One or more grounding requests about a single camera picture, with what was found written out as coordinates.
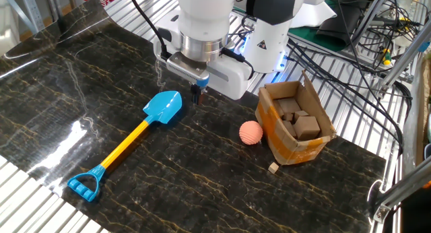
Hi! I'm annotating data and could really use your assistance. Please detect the tangled black cables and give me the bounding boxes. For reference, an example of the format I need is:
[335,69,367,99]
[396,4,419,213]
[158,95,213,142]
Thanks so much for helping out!
[366,0,422,72]

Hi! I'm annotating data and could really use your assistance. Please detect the green desk mat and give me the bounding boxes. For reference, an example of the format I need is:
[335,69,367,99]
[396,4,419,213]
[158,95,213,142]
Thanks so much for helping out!
[232,5,347,53]

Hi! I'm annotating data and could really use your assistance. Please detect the white paper sheet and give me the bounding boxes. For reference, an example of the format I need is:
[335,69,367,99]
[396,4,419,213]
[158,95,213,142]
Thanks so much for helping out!
[289,1,337,29]

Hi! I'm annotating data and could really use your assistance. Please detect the metal corner bracket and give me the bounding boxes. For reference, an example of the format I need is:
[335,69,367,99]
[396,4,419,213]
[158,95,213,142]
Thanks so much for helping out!
[372,204,391,224]

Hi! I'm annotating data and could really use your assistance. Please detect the grey metal bar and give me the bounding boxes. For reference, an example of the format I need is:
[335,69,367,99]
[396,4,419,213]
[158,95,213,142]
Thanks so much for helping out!
[0,0,38,35]

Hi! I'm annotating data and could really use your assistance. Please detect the long black arm cable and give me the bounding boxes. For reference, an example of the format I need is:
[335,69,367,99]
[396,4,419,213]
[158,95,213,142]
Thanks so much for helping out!
[127,0,171,61]

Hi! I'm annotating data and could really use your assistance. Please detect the aluminium frame profile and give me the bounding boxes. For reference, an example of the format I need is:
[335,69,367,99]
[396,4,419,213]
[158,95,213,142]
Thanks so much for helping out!
[372,155,431,224]
[350,0,391,48]
[376,22,431,96]

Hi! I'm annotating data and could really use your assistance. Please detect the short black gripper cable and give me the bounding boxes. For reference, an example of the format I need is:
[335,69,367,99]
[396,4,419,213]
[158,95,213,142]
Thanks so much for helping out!
[220,47,256,81]

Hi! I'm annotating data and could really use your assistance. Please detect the grey curved metal sheet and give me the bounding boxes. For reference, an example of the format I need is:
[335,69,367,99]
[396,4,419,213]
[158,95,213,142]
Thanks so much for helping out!
[402,53,431,175]

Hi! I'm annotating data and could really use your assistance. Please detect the taped cardboard box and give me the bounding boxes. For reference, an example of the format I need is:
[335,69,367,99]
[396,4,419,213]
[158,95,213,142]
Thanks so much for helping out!
[254,69,337,166]

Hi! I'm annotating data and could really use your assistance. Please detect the pink ribbed ball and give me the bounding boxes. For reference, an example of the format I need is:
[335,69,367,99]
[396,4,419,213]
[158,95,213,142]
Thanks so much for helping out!
[238,120,264,146]

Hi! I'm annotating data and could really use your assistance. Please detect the large wooden cube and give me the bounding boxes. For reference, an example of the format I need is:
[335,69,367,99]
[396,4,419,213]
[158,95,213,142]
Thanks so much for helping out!
[292,115,321,141]

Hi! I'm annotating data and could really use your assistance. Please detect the black fabric pouch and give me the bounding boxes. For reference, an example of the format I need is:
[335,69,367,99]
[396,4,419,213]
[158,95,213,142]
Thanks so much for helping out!
[315,0,374,47]

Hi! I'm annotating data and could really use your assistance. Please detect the yellow green screwdriver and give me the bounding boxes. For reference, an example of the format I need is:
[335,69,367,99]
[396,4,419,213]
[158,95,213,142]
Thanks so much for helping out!
[379,46,393,66]

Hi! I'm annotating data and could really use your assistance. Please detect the medium wooden block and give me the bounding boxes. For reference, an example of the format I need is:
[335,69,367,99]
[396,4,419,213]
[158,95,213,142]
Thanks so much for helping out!
[281,120,298,139]
[272,99,285,119]

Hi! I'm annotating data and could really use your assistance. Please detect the wide wooden block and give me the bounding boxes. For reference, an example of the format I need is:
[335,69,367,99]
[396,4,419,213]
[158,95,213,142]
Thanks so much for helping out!
[277,97,302,115]

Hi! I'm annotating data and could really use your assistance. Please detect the black marble pattern mat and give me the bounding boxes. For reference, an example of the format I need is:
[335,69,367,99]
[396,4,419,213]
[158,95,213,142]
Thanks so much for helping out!
[0,0,387,233]

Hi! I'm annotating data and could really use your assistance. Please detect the perforated grey metal rail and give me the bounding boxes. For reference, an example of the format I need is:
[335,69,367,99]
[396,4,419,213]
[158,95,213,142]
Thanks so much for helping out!
[18,0,46,32]

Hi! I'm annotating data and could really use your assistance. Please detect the silver wrist plate blue caps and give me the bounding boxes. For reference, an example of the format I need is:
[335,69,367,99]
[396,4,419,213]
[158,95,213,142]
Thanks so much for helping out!
[166,52,210,89]

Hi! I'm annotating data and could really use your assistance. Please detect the blue yellow toy shovel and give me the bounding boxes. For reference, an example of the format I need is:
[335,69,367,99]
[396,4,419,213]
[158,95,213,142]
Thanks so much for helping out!
[66,90,183,203]

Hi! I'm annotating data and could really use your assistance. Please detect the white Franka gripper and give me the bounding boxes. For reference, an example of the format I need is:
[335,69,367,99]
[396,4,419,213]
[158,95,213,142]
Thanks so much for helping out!
[153,10,254,105]

